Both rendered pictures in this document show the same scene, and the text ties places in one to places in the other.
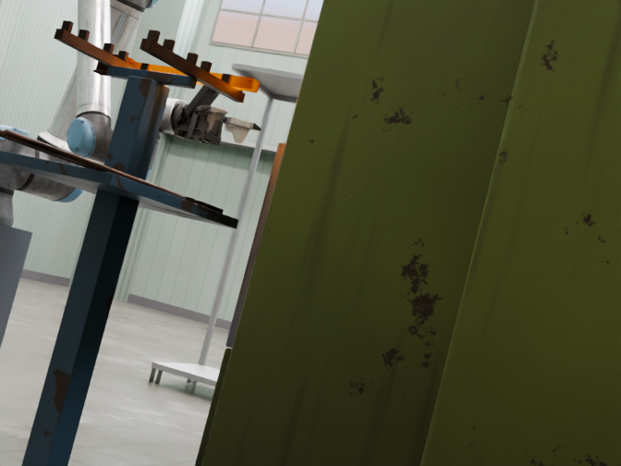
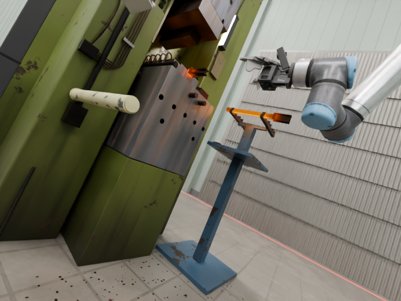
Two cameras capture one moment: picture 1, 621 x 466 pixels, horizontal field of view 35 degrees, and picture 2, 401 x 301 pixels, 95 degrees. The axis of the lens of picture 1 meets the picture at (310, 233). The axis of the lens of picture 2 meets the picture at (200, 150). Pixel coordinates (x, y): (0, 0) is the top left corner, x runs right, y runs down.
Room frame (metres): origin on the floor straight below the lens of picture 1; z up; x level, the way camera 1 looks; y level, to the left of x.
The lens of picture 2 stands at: (3.16, 0.27, 0.54)
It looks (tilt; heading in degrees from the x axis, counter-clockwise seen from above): 6 degrees up; 187
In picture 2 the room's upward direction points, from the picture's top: 23 degrees clockwise
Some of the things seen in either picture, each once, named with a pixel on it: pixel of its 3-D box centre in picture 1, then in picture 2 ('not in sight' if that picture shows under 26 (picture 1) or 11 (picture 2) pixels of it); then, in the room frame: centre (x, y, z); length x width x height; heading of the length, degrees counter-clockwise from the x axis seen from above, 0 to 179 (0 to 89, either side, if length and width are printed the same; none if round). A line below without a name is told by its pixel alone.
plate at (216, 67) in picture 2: not in sight; (217, 65); (1.94, -0.01, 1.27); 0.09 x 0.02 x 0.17; 148
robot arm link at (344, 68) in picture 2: not in sight; (331, 73); (2.60, 0.48, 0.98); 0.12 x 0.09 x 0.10; 58
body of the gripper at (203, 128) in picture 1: (199, 123); (277, 75); (2.51, 0.34, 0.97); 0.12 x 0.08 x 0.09; 58
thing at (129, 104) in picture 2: not in sight; (98, 98); (2.62, -0.18, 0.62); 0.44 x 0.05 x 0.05; 58
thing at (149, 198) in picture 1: (119, 190); (239, 157); (1.92, 0.38, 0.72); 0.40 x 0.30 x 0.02; 150
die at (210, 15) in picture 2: not in sight; (185, 24); (2.17, -0.24, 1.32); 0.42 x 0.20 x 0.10; 58
